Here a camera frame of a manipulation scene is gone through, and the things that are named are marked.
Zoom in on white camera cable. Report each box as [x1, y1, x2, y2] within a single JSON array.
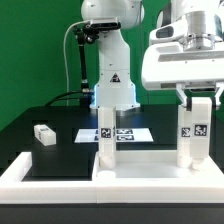
[[63, 20, 91, 93]]

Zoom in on marker tag sheet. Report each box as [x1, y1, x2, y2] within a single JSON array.
[[74, 128, 153, 143]]

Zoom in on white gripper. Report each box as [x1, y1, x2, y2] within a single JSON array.
[[141, 14, 224, 111]]

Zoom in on black camera on mount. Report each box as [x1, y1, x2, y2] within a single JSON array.
[[83, 22, 121, 34]]

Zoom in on black cables on table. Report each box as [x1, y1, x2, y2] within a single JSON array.
[[44, 90, 84, 107]]

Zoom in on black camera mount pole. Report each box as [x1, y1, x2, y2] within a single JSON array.
[[73, 27, 94, 107]]

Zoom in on white desk tabletop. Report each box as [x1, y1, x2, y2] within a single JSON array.
[[92, 150, 224, 185]]

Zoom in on white U-shaped fence frame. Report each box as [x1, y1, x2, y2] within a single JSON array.
[[0, 152, 224, 204]]

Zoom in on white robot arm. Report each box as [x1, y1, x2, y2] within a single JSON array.
[[81, 0, 224, 111]]

